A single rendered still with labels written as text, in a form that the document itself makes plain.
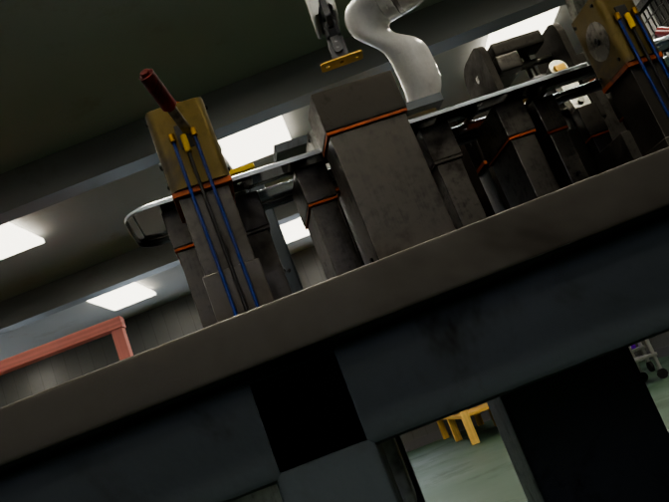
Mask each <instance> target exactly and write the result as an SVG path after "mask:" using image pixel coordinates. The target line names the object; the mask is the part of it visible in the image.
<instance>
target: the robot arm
mask: <svg viewBox="0 0 669 502"><path fill-rule="evenodd" d="M305 1H306V4H307V7H308V10H309V13H310V16H311V18H312V21H313V24H314V27H315V30H316V33H317V36H318V38H319V39H321V38H323V37H324V33H325V36H326V39H327V43H328V48H329V50H330V53H331V56H332V59H335V58H338V57H341V56H344V55H347V54H348V50H347V47H346V44H345V41H344V39H343V36H342V35H341V36H340V26H339V19H338V14H337V9H336V5H335V0H305ZM423 1H424V0H351V1H350V2H349V4H348V5H347V7H346V9H345V12H344V21H345V25H346V28H347V29H348V31H349V32H350V34H351V35H352V36H353V37H354V38H355V39H356V40H357V41H359V42H361V43H363V44H366V45H368V46H371V47H373V48H375V49H377V50H378V51H380V52H381V53H383V54H384V55H385V56H386V57H387V59H388V60H389V62H390V63H391V65H392V67H393V69H394V71H395V73H396V75H397V77H398V79H399V82H400V84H401V86H402V88H403V91H404V94H405V97H406V99H407V102H411V101H414V100H418V99H421V98H424V97H427V96H430V95H433V94H436V93H439V92H440V93H441V86H442V85H441V77H440V73H439V70H438V68H437V65H436V63H435V61H434V58H433V56H432V54H431V52H430V50H429V48H428V47H427V46H426V44H425V43H424V42H423V41H421V40H420V39H418V38H416V37H413V36H409V35H403V34H398V33H395V32H393V31H392V30H391V29H390V27H389V25H390V23H391V22H393V21H394V20H396V19H398V18H399V17H401V16H403V15H404V14H406V13H408V12H409V11H411V10H413V9H414V8H416V7H417V6H418V5H420V4H421V3H422V2H423Z"/></svg>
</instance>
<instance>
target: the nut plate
mask: <svg viewBox="0 0 669 502"><path fill-rule="evenodd" d="M356 56H357V57H356ZM362 58H363V54H362V50H358V51H355V52H352V53H350V54H347V55H344V56H341V57H338V58H335V59H333V60H330V61H327V62H324V63H321V69H322V72H323V73H324V72H327V71H330V70H333V69H336V68H339V67H341V66H344V65H347V64H350V63H353V62H356V61H358V60H361V59H362ZM327 66H328V67H327Z"/></svg>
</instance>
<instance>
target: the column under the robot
mask: <svg viewBox="0 0 669 502"><path fill-rule="evenodd" d="M487 405H488V406H489V408H490V411H491V413H492V415H493V418H494V420H495V423H496V425H497V427H498V430H499V432H500V435H501V437H502V439H503V442H504V444H505V447H506V449H507V451H508V454H509V456H510V459H511V461H512V463H513V466H514V468H515V471H516V473H517V475H518V478H519V480H520V483H521V485H522V487H523V490H524V492H525V495H526V497H527V499H528V502H669V432H668V430H667V428H666V426H665V424H664V422H663V420H662V417H661V415H660V413H659V411H658V409H657V407H656V405H655V402H654V400H653V398H652V396H651V394H650V392H649V390H648V387H647V385H646V383H645V381H644V379H643V377H642V375H641V372H640V370H639V368H638V366H637V364H636V362H635V360H634V358H633V355H632V353H631V351H630V349H629V348H628V347H627V348H624V349H622V350H619V351H617V352H614V353H612V354H609V355H606V356H604V357H601V358H599V359H596V360H594V361H591V362H588V363H586V364H583V365H581V366H578V367H576V368H573V369H570V370H568V371H565V372H563V373H560V374H558V375H555V376H551V377H548V378H546V379H543V380H541V381H538V382H535V383H533V384H530V385H528V386H525V387H523V388H520V389H517V390H515V391H512V392H510V393H507V394H505V395H502V396H499V397H497V398H494V399H492V400H489V401H487Z"/></svg>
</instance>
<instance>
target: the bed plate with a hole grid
mask: <svg viewBox="0 0 669 502"><path fill-rule="evenodd" d="M666 214H669V146H668V147H665V148H663V149H660V150H657V151H655V152H652V153H650V154H647V155H645V156H642V157H640V158H637V159H634V160H632V161H629V162H627V163H624V164H622V165H619V166H616V167H614V168H612V169H610V170H607V171H605V172H602V173H600V174H597V175H594V176H592V177H589V178H587V179H584V180H582V181H579V182H576V183H574V184H571V185H569V186H566V187H564V188H561V189H559V190H556V191H553V192H551V193H548V194H546V195H543V196H541V197H538V198H535V199H533V200H530V201H528V202H525V203H523V204H520V205H518V206H515V207H512V208H510V209H507V210H505V211H502V212H500V213H497V214H494V215H492V216H489V217H487V218H484V219H482V220H479V221H477V222H474V223H471V224H469V225H466V226H464V227H461V228H459V229H456V230H453V231H451V232H448V233H446V234H443V235H441V236H438V237H436V238H433V239H430V240H428V241H425V242H423V243H420V244H418V245H415V246H412V247H410V248H407V249H405V250H402V251H400V252H397V253H395V254H392V255H389V256H387V257H384V258H382V259H379V260H377V261H374V262H371V263H369V264H366V265H364V266H361V267H359V268H356V269H354V270H351V271H348V272H346V273H343V274H341V275H338V276H336V277H333V278H330V279H328V280H325V281H323V282H320V283H318V284H316V285H314V286H311V287H308V288H306V289H303V290H301V291H298V292H296V293H293V294H290V295H288V296H285V297H283V298H280V299H278V300H275V301H273V302H270V303H267V304H265V305H262V306H260V307H257V308H255V309H252V310H249V311H247V312H244V313H242V314H239V315H237V316H234V317H232V318H229V319H226V320H224V321H221V322H219V323H216V324H214V325H211V326H208V327H206V328H203V329H201V330H198V331H196V332H193V333H191V334H188V335H185V336H183V337H180V338H178V339H175V340H173V341H170V342H167V343H165V344H162V345H160V346H157V347H155V348H152V349H150V350H147V351H144V352H142V353H139V354H137V355H134V356H132V357H129V358H126V359H124V360H121V361H119V362H116V363H114V364H111V365H109V366H106V367H103V368H101V369H98V370H96V371H93V372H91V373H88V374H85V375H83V376H79V377H76V378H74V379H71V380H69V381H66V382H63V383H61V384H58V385H56V386H53V387H51V388H48V389H45V390H43V391H40V392H38V393H35V394H33V395H30V396H28V397H25V398H22V399H20V400H17V401H15V402H12V403H10V404H7V405H4V406H2V407H0V474H3V473H5V472H8V471H10V470H13V469H15V468H18V467H20V466H23V465H26V464H28V463H31V462H33V461H36V460H38V459H41V458H44V457H46V456H49V455H51V454H54V453H56V452H59V451H62V450H64V449H67V448H69V447H72V446H74V445H77V444H79V443H82V442H85V441H87V440H90V439H92V438H95V437H97V436H100V435H103V434H105V433H108V432H110V431H113V430H115V429H118V428H120V427H123V426H126V425H128V424H131V423H133V422H136V421H138V420H141V419H144V418H146V417H149V416H151V415H154V414H156V413H159V412H162V411H164V410H167V409H169V408H172V407H174V406H177V405H179V404H182V403H185V402H186V401H189V400H191V399H194V398H196V397H199V396H202V395H204V394H207V393H209V392H212V391H214V390H217V389H220V388H222V387H225V386H227V385H230V384H232V383H235V382H237V381H240V380H243V379H245V378H248V377H252V376H254V375H257V374H260V373H262V372H265V371H267V370H270V369H272V368H275V367H278V366H280V365H283V364H285V363H288V362H290V361H293V360H295V359H298V358H301V357H303V356H306V355H308V354H311V353H313V352H316V351H319V350H321V349H324V348H326V347H329V346H331V345H334V344H337V343H339V342H342V341H344V340H347V339H349V338H352V337H354V336H357V335H360V334H362V333H365V332H367V331H370V330H372V329H375V328H378V327H380V326H383V325H385V324H388V323H390V322H393V321H395V320H398V319H401V318H403V317H406V316H408V315H411V314H413V313H416V312H419V311H421V310H424V309H426V308H429V307H431V306H434V305H437V304H439V303H442V302H444V301H447V300H449V299H452V298H454V297H457V296H460V295H462V294H465V293H467V292H470V291H472V290H475V289H478V288H480V287H483V286H485V285H488V284H490V283H493V282H496V281H498V280H501V279H503V278H506V277H508V276H511V275H513V274H516V273H519V272H521V271H524V270H526V269H529V268H531V267H534V266H537V265H539V264H542V263H544V262H547V261H549V260H552V259H554V258H556V257H559V256H561V255H564V254H566V253H569V252H571V251H574V250H577V249H579V248H582V247H584V246H587V245H589V244H592V243H595V242H597V241H600V240H602V239H605V238H607V237H610V236H613V235H615V234H618V233H620V232H623V231H625V230H628V229H630V228H633V227H636V226H638V225H641V224H643V223H646V222H648V221H651V220H654V219H656V218H659V217H661V216H664V215H666Z"/></svg>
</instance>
